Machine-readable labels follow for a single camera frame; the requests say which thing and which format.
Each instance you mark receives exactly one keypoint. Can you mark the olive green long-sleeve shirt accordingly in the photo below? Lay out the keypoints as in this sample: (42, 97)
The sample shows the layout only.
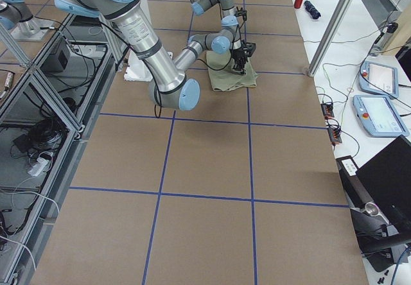
(224, 78)

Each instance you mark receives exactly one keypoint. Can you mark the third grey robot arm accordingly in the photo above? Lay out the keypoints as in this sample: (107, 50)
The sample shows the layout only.
(17, 18)

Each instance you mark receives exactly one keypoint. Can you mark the dark blue folded cloth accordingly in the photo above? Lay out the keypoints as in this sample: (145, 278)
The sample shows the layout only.
(312, 11)

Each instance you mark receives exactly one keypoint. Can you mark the far orange connector box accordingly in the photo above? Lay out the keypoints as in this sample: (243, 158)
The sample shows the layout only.
(327, 110)

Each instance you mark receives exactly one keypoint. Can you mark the orange connector box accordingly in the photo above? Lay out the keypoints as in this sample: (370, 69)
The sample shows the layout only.
(334, 133)
(327, 110)

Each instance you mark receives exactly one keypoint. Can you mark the near orange connector box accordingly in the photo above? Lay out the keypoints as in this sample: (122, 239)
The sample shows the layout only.
(334, 133)

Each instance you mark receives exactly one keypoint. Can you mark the far blue teach pendant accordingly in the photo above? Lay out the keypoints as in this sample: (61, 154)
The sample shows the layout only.
(377, 78)

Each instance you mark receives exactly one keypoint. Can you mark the blue teach pendant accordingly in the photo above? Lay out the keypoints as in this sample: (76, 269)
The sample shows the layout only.
(377, 78)
(378, 116)

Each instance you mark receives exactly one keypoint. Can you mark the near blue teach pendant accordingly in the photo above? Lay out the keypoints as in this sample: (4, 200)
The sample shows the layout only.
(378, 116)

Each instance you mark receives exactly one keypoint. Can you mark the black laptop computer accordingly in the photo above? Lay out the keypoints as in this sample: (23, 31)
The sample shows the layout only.
(384, 179)

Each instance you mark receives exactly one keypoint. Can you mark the white power strip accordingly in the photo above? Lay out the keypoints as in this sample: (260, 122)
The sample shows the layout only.
(38, 167)

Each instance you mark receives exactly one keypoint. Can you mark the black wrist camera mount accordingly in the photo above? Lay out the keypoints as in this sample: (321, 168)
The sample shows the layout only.
(249, 49)

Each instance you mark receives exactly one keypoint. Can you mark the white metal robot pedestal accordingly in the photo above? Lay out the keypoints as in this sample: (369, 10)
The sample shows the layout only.
(136, 70)

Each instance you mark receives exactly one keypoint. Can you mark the aluminium frame post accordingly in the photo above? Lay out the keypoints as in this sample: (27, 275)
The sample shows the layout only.
(330, 32)

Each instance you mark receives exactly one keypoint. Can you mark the aluminium frame rail structure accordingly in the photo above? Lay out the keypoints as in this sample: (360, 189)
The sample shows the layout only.
(51, 92)

